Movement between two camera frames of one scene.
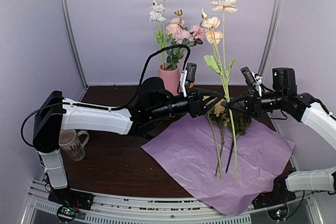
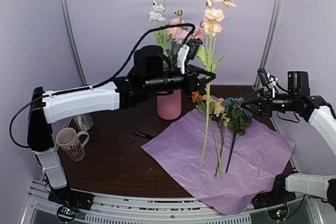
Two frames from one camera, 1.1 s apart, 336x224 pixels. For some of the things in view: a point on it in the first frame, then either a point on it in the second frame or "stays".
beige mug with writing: x=70 y=143 stays
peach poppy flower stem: x=216 y=35 to x=212 y=21
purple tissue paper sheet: x=187 y=155 stays
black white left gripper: x=197 y=104 to x=192 y=83
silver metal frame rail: x=274 y=25 stays
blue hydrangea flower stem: x=242 y=121 stays
